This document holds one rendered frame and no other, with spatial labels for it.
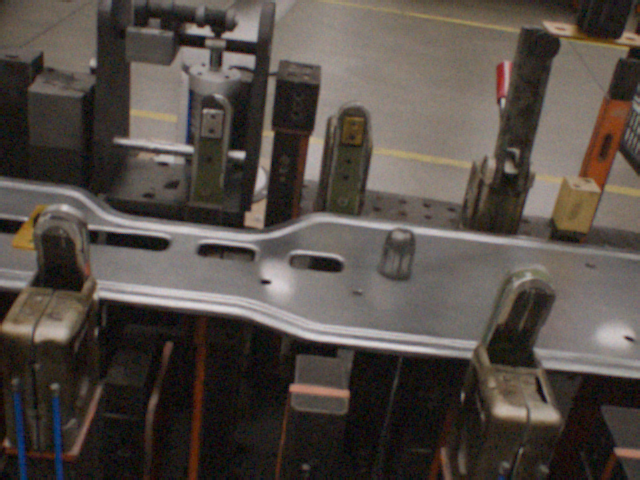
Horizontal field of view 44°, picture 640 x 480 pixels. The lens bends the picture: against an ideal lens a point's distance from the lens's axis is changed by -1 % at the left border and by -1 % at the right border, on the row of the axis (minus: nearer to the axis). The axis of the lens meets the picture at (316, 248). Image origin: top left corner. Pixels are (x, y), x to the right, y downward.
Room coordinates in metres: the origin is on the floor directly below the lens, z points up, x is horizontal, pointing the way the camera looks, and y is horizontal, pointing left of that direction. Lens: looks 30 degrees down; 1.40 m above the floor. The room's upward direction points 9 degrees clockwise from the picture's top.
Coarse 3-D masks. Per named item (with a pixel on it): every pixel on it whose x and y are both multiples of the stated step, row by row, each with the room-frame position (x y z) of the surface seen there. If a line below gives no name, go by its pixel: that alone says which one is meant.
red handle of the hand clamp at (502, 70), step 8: (504, 64) 0.93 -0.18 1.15; (496, 72) 0.93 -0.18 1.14; (504, 72) 0.92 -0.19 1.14; (496, 80) 0.92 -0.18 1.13; (504, 80) 0.91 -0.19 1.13; (496, 88) 0.91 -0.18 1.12; (504, 88) 0.90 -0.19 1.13; (496, 96) 0.90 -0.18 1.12; (504, 96) 0.90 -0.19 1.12; (512, 152) 0.83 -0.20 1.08; (504, 160) 0.82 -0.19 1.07; (512, 160) 0.82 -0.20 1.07; (504, 168) 0.82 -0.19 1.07; (512, 168) 0.82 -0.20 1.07; (504, 176) 0.82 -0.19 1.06; (512, 176) 0.81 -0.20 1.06
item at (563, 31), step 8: (544, 24) 0.69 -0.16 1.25; (552, 24) 0.69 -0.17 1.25; (560, 24) 0.70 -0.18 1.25; (552, 32) 0.66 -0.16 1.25; (560, 32) 0.67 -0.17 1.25; (568, 32) 0.67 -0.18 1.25; (576, 32) 0.67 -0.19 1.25; (584, 40) 0.66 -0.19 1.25; (592, 40) 0.66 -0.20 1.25; (600, 40) 0.66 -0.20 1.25; (608, 40) 0.66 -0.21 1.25; (616, 40) 0.67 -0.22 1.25; (624, 40) 0.67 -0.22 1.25; (632, 40) 0.68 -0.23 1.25
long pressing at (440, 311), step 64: (0, 192) 0.71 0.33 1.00; (64, 192) 0.73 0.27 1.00; (0, 256) 0.59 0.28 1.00; (128, 256) 0.63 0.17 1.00; (192, 256) 0.64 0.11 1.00; (256, 256) 0.66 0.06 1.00; (320, 256) 0.68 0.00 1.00; (448, 256) 0.72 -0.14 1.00; (512, 256) 0.74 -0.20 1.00; (576, 256) 0.76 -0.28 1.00; (256, 320) 0.57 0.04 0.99; (320, 320) 0.57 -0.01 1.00; (384, 320) 0.59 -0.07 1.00; (448, 320) 0.60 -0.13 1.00; (576, 320) 0.63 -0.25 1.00
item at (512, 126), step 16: (528, 32) 0.83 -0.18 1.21; (544, 32) 0.81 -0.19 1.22; (528, 48) 0.84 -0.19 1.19; (544, 48) 0.81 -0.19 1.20; (560, 48) 0.81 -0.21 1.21; (512, 64) 0.85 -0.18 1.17; (528, 64) 0.84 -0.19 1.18; (544, 64) 0.83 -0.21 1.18; (512, 80) 0.83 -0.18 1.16; (528, 80) 0.84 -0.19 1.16; (544, 80) 0.83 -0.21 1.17; (512, 96) 0.82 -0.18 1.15; (528, 96) 0.83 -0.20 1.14; (544, 96) 0.83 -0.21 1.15; (512, 112) 0.82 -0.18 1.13; (528, 112) 0.83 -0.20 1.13; (512, 128) 0.83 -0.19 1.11; (528, 128) 0.83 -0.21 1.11; (496, 144) 0.83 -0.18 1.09; (512, 144) 0.82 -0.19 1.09; (528, 144) 0.82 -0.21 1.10; (496, 160) 0.81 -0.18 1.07; (528, 160) 0.81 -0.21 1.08; (496, 176) 0.81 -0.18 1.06
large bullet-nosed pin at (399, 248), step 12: (396, 228) 0.67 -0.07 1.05; (408, 228) 0.68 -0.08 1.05; (396, 240) 0.66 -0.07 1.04; (408, 240) 0.66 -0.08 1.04; (384, 252) 0.67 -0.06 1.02; (396, 252) 0.66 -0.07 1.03; (408, 252) 0.66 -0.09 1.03; (384, 264) 0.66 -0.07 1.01; (396, 264) 0.66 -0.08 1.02; (408, 264) 0.66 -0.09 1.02; (384, 276) 0.66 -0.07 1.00; (396, 276) 0.66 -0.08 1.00; (408, 276) 0.67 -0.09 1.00
